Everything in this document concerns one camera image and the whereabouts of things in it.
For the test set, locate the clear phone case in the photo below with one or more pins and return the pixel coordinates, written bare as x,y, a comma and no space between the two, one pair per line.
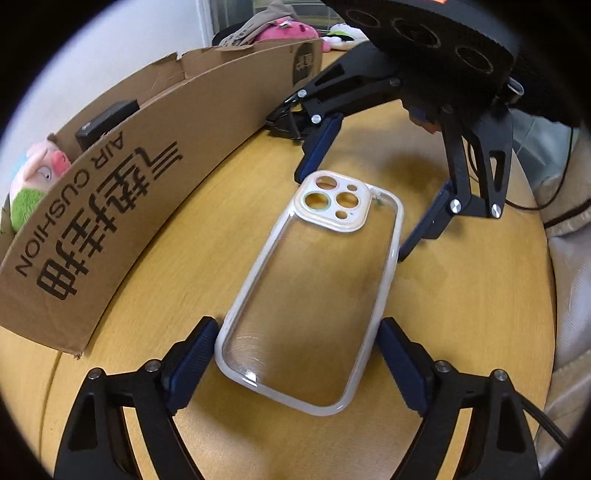
314,300

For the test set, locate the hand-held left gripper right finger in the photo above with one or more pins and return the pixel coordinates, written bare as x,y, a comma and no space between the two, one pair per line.
401,369

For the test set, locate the black rectangular box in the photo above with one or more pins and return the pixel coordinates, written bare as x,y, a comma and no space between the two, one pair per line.
108,121

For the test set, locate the pink pig plush toy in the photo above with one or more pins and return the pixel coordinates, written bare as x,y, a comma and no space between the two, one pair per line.
39,175

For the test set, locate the white and green plush toy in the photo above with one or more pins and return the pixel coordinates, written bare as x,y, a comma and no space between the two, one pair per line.
341,37

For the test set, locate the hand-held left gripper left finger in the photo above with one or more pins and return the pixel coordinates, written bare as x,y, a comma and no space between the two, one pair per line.
194,364

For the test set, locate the beige cloth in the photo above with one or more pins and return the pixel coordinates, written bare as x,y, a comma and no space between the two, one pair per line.
249,30

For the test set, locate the bright pink plush toy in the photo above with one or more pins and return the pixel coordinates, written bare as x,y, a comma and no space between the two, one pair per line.
286,30

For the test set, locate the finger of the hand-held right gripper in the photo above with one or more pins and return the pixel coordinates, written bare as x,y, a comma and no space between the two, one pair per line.
318,150
427,226

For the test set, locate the black clip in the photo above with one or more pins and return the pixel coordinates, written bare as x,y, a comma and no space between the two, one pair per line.
284,124

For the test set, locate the brown cardboard box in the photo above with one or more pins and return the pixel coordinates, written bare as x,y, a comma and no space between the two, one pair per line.
138,157

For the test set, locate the person's beige jacket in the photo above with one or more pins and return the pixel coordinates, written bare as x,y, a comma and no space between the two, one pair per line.
570,286

